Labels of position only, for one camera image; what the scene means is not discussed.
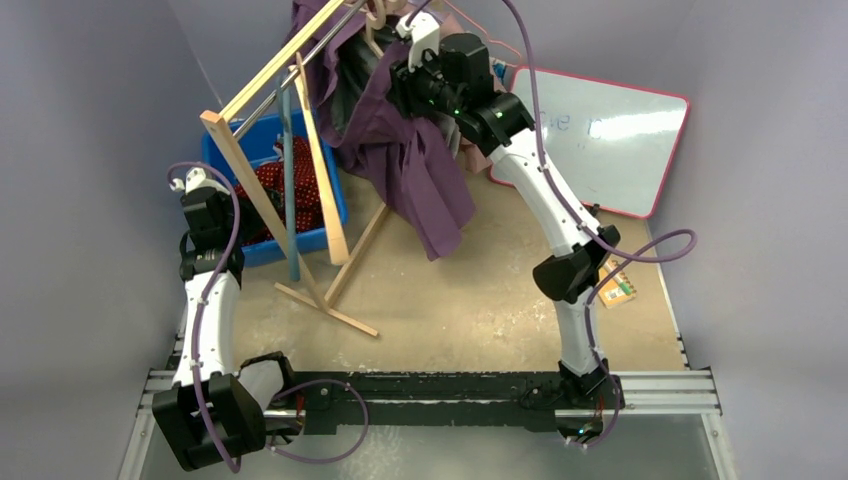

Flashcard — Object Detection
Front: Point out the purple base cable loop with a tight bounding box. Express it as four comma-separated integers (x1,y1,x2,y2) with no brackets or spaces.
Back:
254,378,371,466

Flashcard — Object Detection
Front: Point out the orange card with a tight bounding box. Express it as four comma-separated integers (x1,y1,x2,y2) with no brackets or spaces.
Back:
598,259,637,309

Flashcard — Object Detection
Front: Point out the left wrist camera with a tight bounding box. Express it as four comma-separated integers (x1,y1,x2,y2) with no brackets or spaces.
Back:
169,167,230,195

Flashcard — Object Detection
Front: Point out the pink garment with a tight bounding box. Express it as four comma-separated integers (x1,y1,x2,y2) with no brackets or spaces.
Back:
425,1,492,174

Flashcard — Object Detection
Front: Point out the purple shirt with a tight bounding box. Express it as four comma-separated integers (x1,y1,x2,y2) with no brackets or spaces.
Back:
306,13,475,260

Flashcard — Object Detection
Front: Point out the blue plastic bin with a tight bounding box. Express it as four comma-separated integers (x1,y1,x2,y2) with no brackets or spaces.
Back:
201,111,348,267

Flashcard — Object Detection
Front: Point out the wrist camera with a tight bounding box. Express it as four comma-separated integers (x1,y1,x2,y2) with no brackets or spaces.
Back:
396,11,440,73
169,167,230,195

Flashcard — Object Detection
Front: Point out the whiteboard with pink frame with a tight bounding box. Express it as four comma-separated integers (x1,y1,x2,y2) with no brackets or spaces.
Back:
510,67,690,219

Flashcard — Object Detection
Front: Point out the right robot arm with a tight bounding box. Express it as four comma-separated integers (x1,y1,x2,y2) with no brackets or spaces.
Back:
391,31,621,407

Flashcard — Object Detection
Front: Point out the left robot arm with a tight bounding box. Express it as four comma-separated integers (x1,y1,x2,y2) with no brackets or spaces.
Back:
152,181,298,471

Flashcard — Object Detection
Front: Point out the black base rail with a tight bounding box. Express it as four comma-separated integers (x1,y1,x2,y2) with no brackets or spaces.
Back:
142,367,723,439

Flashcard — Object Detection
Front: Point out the wooden clothes rack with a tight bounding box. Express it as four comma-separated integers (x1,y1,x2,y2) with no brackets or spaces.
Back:
200,0,387,338

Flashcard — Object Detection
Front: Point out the blue-grey plastic hanger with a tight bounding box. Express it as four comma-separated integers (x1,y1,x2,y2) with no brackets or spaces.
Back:
275,79,301,282

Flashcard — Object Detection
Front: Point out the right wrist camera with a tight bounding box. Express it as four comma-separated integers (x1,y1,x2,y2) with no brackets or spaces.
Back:
396,11,440,73

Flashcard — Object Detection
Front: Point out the red polka dot skirt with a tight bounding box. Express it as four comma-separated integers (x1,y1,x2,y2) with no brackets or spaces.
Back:
234,134,324,246

